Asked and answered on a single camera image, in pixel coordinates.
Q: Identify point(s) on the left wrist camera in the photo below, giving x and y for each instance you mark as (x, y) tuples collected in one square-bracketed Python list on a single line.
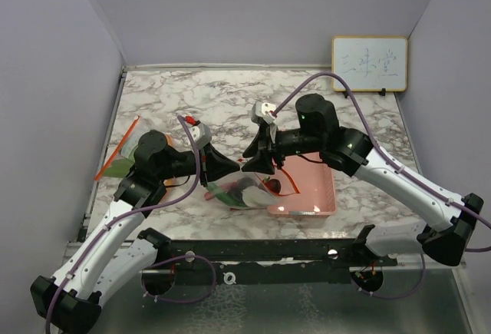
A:
[(200, 132)]

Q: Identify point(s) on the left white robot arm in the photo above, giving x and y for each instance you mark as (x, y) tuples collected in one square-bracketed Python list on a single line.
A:
[(71, 298)]

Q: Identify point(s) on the green leaf vegetable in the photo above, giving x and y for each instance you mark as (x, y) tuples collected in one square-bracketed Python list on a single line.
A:
[(117, 168)]

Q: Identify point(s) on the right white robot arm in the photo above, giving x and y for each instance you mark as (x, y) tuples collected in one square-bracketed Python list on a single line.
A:
[(448, 219)]

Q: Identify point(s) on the clear orange-zip bag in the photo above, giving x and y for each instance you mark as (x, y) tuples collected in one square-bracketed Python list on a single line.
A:
[(289, 187), (128, 143)]

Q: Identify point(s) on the pink plastic basket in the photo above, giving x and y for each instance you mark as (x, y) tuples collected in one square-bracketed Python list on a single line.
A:
[(307, 188)]

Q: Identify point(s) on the green cucumber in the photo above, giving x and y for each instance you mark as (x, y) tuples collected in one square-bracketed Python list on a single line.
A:
[(237, 203)]

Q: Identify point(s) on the dark red cherry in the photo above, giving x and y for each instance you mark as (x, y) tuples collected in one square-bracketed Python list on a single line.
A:
[(274, 185)]

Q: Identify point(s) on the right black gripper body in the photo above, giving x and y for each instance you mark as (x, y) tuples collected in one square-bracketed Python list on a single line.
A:
[(294, 142)]

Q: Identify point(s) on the white garlic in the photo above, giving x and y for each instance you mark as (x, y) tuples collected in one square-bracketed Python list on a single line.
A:
[(255, 197)]

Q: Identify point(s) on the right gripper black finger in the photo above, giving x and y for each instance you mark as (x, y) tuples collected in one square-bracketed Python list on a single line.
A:
[(260, 163), (261, 144)]

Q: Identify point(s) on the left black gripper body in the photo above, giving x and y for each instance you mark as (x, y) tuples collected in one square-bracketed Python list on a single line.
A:
[(182, 163)]

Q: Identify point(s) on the small framed whiteboard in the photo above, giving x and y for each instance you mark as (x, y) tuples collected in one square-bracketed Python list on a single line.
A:
[(371, 63)]

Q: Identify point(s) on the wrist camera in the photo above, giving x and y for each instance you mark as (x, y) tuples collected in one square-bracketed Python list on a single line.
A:
[(262, 113), (200, 132)]

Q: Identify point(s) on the dark mangosteen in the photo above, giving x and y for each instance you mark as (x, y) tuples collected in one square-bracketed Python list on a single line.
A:
[(244, 183)]

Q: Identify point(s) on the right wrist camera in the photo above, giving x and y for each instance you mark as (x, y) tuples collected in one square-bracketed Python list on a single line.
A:
[(262, 113)]

